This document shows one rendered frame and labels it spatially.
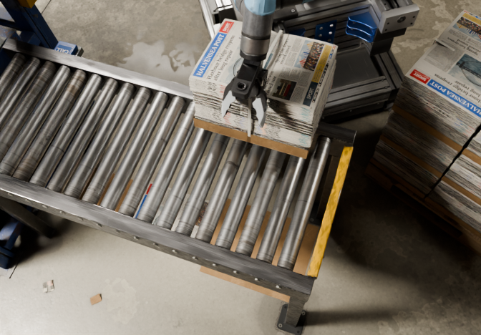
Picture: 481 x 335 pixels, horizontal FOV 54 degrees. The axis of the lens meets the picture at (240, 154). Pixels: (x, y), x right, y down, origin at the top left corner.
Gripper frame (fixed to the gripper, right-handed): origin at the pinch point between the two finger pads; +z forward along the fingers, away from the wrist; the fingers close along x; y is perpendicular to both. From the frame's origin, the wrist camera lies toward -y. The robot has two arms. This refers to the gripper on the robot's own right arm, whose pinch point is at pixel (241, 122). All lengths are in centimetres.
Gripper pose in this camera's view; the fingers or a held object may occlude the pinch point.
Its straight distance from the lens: 131.4
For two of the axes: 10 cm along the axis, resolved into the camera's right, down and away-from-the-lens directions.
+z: -1.2, 8.3, 5.4
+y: 3.3, -4.8, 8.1
